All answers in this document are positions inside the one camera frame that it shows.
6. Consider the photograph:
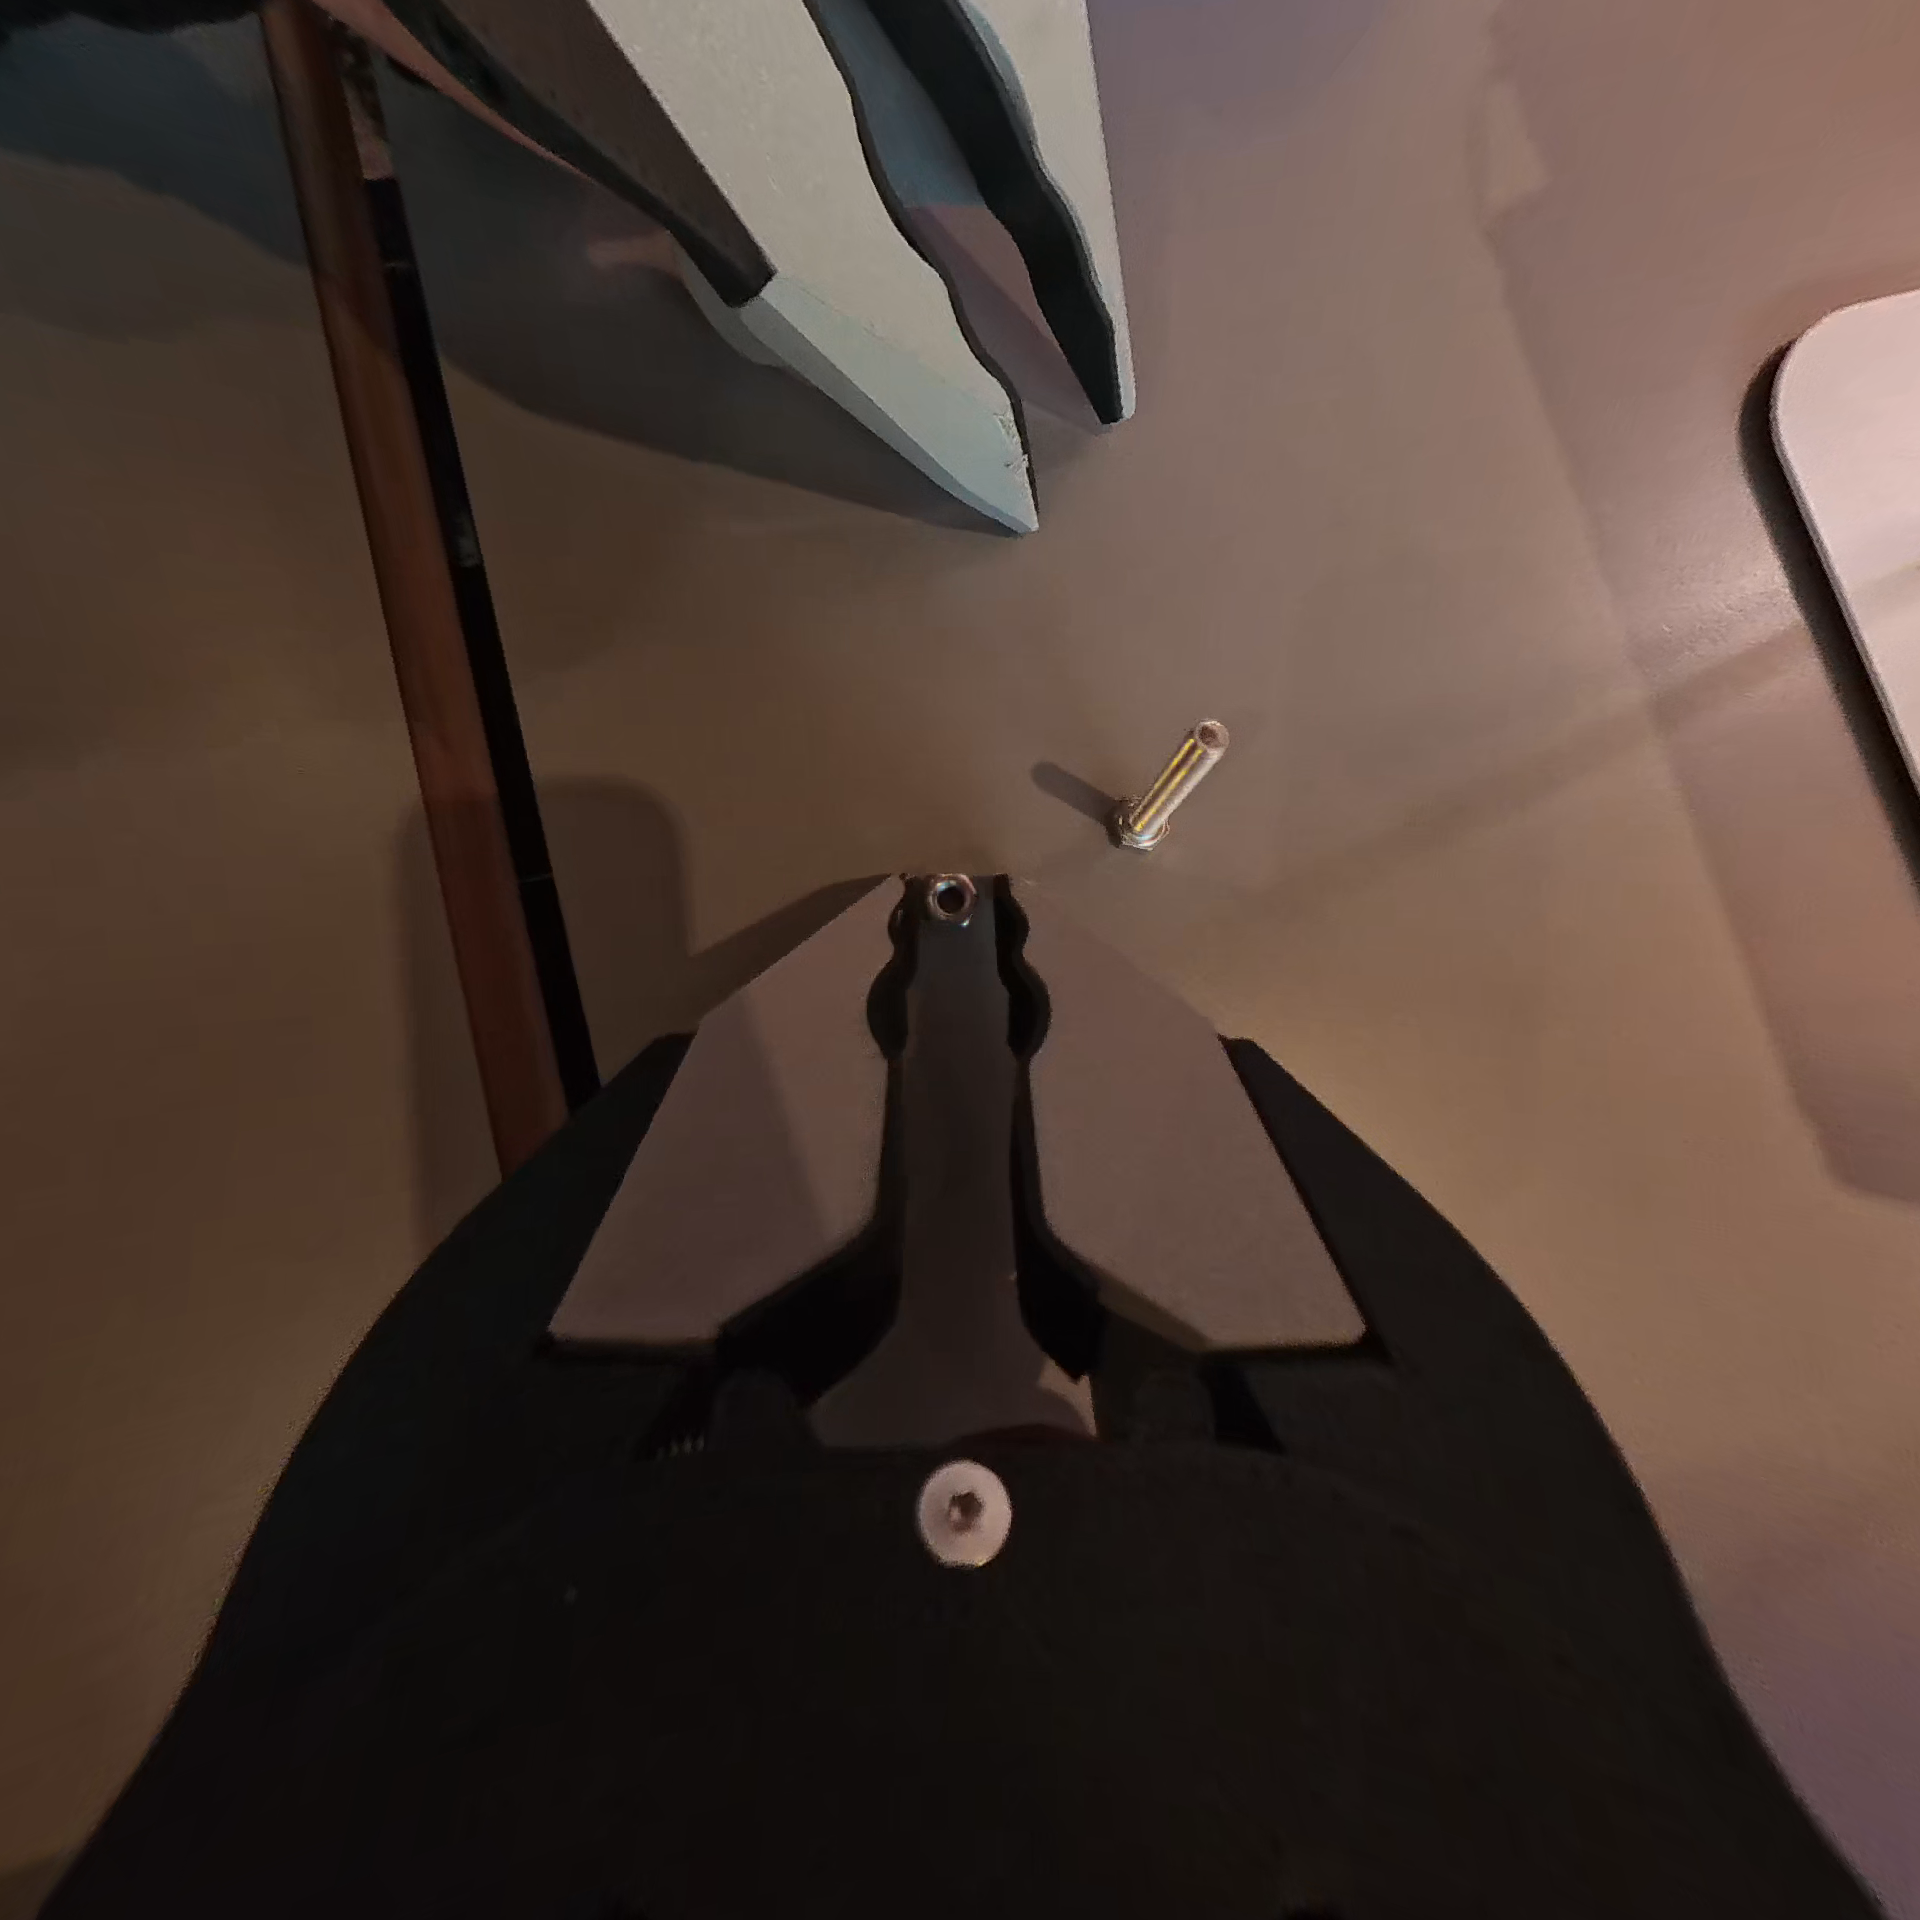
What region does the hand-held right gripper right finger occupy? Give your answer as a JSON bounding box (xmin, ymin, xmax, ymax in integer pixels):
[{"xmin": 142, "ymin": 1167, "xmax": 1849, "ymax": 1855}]
[{"xmin": 998, "ymin": 872, "xmax": 1369, "ymax": 1386}]

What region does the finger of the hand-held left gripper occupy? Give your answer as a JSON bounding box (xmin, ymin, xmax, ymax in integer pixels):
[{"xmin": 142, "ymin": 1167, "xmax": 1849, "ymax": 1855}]
[
  {"xmin": 583, "ymin": 0, "xmax": 1041, "ymax": 538},
  {"xmin": 865, "ymin": 0, "xmax": 1136, "ymax": 427}
]

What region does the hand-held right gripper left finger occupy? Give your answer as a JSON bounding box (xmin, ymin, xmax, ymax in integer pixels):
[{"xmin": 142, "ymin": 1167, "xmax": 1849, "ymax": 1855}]
[{"xmin": 543, "ymin": 872, "xmax": 912, "ymax": 1407}]

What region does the silver bolt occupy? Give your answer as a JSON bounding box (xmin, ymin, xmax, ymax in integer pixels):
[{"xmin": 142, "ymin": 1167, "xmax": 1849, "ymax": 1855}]
[{"xmin": 1106, "ymin": 717, "xmax": 1231, "ymax": 858}]

